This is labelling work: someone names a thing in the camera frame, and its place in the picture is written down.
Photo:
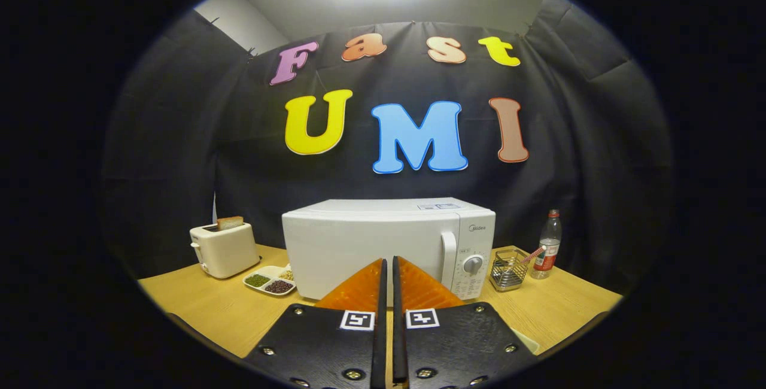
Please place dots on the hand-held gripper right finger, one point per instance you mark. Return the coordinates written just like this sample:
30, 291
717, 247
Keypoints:
398, 347

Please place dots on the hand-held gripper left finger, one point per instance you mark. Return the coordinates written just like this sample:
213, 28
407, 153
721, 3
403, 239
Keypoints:
382, 347

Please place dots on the white microwave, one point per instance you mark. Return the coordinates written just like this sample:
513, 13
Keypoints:
359, 245

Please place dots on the white divided dish of beans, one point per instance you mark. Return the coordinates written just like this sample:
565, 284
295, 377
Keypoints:
278, 285

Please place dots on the red and white striped straw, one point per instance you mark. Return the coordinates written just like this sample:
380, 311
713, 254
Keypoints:
535, 254

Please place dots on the clear bottle with red label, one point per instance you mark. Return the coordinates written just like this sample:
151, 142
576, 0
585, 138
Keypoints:
547, 245

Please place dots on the cream toaster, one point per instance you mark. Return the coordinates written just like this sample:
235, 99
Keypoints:
227, 251

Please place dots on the brown toast slice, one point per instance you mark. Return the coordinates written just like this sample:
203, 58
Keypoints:
230, 222

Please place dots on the black backdrop cloth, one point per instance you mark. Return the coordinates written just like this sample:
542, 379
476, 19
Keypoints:
167, 167

